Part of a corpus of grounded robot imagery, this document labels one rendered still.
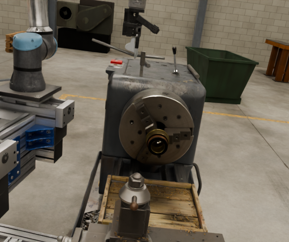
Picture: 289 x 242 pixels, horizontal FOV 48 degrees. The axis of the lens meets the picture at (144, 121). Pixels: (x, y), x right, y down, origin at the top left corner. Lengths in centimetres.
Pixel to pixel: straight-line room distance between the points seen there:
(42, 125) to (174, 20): 996
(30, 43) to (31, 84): 17
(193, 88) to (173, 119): 22
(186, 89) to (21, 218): 165
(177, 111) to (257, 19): 1046
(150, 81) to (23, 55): 55
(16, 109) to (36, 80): 16
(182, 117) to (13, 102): 73
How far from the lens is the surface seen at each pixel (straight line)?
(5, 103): 152
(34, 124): 147
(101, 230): 96
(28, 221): 258
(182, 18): 1123
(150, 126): 124
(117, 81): 145
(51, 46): 158
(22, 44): 143
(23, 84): 145
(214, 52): 706
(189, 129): 132
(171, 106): 130
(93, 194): 187
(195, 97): 147
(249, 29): 1164
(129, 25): 144
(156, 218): 116
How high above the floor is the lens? 157
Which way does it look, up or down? 20 degrees down
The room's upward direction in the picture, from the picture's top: 7 degrees clockwise
